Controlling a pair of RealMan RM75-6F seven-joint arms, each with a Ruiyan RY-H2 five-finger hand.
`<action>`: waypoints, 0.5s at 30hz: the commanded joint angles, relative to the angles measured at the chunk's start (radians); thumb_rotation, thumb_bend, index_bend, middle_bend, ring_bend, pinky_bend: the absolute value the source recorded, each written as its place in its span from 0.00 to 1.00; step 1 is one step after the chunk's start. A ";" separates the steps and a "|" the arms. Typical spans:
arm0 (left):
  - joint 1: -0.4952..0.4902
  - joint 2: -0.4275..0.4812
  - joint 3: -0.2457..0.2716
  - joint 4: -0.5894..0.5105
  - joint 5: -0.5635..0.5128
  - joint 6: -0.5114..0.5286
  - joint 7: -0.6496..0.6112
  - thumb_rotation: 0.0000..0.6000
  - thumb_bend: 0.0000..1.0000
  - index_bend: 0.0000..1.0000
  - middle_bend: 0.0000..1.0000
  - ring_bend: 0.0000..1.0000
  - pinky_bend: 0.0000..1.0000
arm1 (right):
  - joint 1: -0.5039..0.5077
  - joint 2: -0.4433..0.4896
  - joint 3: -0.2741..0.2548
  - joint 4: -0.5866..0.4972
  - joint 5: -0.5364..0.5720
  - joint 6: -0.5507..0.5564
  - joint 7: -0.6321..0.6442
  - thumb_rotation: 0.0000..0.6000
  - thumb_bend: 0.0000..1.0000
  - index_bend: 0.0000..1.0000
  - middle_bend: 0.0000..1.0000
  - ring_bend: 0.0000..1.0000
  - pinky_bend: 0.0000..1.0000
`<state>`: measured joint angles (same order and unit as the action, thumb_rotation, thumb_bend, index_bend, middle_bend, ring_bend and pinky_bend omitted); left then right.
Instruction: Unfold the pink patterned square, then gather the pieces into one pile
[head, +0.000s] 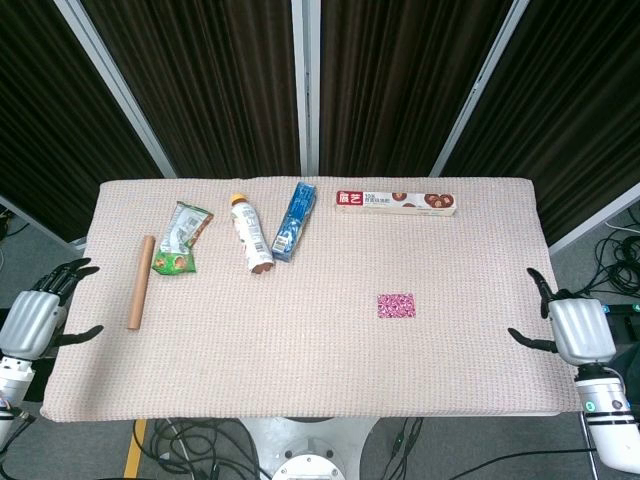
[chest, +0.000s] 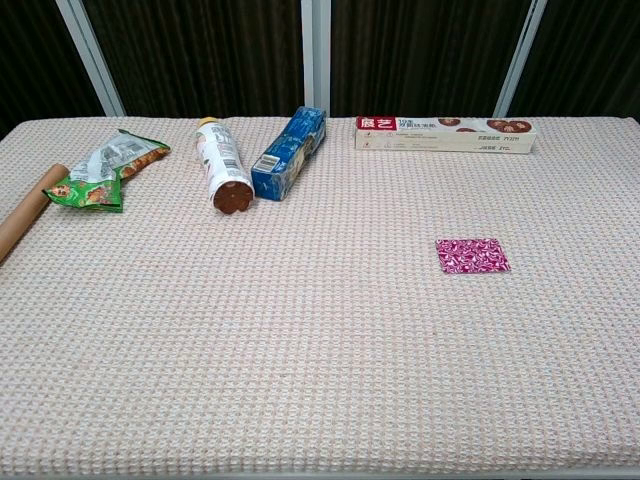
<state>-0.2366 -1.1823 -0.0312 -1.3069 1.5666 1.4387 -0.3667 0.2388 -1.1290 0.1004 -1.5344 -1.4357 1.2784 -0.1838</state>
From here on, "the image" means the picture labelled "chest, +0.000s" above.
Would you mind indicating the magenta patterned cloth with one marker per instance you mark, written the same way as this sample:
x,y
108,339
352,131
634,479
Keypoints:
x,y
472,256

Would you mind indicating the pink waffle tablecloth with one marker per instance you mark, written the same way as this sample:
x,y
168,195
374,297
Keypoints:
x,y
300,325

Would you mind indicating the blue rectangular carton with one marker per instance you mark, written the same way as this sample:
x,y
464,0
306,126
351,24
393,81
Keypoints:
x,y
285,155

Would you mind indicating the white bottle yellow cap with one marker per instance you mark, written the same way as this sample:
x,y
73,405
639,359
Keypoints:
x,y
222,160

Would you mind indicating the white red wrap box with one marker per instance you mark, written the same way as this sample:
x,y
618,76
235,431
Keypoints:
x,y
445,140

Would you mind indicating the dark corrugated partition panel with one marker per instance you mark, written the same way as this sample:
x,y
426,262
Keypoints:
x,y
200,55
420,55
590,55
35,60

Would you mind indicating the green snack bag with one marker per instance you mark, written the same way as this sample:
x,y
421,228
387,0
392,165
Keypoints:
x,y
95,192

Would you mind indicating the brown cardboard tube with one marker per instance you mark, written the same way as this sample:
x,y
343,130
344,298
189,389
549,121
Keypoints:
x,y
25,215

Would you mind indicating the grey aluminium partition post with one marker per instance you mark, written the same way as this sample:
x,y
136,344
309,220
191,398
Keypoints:
x,y
517,60
92,65
315,60

